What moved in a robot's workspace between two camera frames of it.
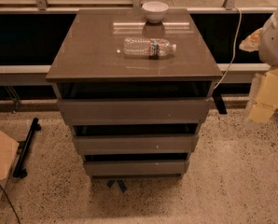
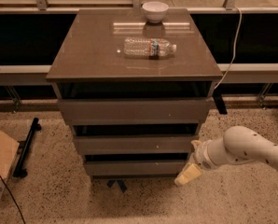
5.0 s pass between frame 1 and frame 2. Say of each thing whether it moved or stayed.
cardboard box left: stayed
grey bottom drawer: stayed
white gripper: moved
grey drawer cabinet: stayed
